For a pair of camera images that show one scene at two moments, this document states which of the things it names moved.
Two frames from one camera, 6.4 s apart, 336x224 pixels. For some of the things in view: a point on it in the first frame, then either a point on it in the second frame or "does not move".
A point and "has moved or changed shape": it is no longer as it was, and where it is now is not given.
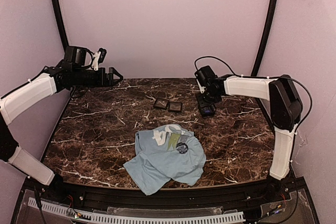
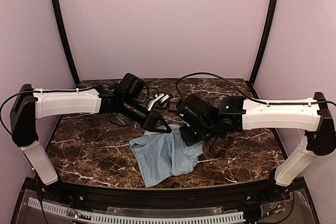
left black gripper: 102,77 to 148,119
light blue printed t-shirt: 164,153 has moved or changed shape
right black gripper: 205,106 to 187,135
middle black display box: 175,106 does not move
